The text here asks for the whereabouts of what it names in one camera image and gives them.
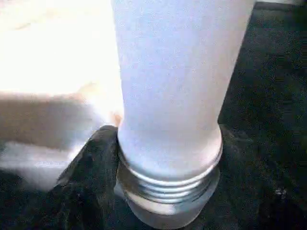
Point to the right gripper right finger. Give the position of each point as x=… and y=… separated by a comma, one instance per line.
x=244, y=191

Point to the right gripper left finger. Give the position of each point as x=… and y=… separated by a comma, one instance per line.
x=91, y=191

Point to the white plastic table leg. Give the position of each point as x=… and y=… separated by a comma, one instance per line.
x=172, y=83

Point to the white plastic table top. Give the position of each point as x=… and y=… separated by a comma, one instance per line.
x=48, y=60

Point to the black table mat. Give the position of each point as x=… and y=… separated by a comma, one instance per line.
x=271, y=83

